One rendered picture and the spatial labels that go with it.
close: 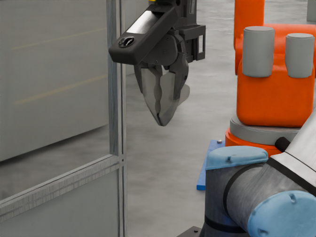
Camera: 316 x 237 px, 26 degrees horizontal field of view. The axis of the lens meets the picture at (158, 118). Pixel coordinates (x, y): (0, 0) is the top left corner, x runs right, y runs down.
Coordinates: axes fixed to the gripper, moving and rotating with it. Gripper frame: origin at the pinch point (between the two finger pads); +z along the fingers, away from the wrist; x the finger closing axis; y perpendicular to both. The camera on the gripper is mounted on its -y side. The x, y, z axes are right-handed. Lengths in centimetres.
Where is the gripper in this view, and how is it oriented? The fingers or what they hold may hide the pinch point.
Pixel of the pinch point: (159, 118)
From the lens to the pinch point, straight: 104.5
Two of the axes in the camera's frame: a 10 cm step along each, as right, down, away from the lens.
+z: 0.0, 9.6, 2.9
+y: 5.8, -2.3, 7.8
